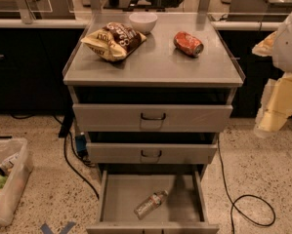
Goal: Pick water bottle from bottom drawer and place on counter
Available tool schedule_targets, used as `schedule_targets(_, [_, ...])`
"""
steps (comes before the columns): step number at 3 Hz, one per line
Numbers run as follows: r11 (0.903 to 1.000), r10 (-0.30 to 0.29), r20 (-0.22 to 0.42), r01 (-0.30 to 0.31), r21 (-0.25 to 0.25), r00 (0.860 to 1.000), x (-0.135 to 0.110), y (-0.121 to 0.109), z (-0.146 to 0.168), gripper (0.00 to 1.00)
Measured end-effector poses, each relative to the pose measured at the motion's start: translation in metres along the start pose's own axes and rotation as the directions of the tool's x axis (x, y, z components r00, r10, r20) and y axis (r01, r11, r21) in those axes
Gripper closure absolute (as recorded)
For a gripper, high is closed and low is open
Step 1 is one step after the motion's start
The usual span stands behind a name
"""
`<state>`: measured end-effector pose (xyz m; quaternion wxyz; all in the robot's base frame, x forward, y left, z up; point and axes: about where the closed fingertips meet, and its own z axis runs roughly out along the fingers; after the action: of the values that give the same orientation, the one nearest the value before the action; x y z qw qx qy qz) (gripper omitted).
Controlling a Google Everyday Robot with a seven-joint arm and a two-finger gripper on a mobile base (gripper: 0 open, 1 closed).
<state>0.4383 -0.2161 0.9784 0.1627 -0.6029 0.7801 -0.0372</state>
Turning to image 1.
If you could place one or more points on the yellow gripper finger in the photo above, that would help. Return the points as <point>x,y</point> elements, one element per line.
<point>276,106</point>
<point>264,48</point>

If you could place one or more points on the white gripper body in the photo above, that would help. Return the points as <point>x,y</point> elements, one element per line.
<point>291,46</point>

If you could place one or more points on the clear plastic water bottle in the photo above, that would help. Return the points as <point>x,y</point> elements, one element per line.
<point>151,203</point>

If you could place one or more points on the grey metal drawer cabinet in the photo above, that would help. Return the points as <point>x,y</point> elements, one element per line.
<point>157,73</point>

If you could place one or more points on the bottom grey drawer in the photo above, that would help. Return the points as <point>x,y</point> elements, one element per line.
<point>166,202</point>

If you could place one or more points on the grey drawer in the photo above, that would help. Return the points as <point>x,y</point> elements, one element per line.
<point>147,153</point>
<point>166,202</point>
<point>151,117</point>

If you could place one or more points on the top grey drawer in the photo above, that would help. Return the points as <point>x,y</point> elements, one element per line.
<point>151,117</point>

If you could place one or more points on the middle grey drawer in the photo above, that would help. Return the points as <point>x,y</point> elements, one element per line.
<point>147,153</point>

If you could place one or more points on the crushed red soda can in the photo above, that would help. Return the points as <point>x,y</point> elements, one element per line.
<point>188,44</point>

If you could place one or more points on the white bowl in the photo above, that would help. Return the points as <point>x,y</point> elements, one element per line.
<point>143,21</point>

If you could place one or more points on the yellow brown chip bag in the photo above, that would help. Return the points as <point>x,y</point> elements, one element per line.
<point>114,42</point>

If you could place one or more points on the blue power adapter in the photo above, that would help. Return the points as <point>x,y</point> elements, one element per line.
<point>80,143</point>

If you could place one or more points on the clear plastic bin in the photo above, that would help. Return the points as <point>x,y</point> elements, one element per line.
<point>16,162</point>

